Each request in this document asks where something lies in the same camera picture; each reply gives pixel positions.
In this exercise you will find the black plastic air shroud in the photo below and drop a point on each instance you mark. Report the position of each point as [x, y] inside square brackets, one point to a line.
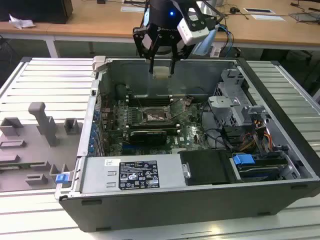
[207, 167]

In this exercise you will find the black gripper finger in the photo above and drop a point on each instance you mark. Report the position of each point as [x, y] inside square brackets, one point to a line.
[181, 53]
[140, 42]

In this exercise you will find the grey plastic case latch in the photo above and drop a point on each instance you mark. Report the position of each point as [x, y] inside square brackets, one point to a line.
[98, 63]

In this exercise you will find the silver CPU green edge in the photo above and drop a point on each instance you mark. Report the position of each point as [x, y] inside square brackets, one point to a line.
[161, 72]

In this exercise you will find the grey parts rack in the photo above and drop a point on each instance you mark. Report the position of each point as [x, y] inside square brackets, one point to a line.
[62, 150]

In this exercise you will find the wooden desk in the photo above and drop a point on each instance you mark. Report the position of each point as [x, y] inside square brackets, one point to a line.
[75, 27]

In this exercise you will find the hard disk in blue carrier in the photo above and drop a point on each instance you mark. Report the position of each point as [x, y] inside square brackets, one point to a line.
[242, 159]

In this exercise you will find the black graphics card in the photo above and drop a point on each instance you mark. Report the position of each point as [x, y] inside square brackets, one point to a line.
[147, 137]

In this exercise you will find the black RAM slot bank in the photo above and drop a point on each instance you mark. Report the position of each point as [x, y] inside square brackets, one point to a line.
[150, 102]
[155, 126]

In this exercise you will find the dark grey PC case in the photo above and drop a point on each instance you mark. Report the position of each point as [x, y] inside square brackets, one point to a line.
[175, 210]

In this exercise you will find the blue plastic latch clip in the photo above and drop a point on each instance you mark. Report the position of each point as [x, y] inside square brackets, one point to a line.
[61, 178]

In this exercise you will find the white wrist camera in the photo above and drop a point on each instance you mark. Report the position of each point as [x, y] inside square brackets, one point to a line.
[192, 35]

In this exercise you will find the small black adapter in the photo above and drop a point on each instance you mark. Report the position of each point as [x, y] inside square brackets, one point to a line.
[235, 10]

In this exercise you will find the silver power supply unit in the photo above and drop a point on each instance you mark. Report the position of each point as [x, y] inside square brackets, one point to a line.
[100, 175]

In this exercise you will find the black box on desk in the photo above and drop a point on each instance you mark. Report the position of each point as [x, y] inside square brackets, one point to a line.
[37, 10]

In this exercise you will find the black power supply label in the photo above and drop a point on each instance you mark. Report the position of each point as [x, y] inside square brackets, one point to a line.
[138, 175]

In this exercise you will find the CPU socket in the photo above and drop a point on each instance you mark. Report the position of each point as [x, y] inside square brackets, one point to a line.
[152, 117]

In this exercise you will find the silver disk bay cage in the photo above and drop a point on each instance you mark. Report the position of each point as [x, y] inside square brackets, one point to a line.
[225, 105]

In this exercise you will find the crumpled white paper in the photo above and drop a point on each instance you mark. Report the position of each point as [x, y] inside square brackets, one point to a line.
[21, 23]

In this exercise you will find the green motherboard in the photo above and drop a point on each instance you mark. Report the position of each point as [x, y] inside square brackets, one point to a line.
[192, 132]

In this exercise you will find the white paper sheet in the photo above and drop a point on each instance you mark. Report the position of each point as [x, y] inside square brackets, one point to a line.
[267, 17]

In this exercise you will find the small white adapter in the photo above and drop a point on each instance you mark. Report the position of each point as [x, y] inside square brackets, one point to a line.
[215, 52]

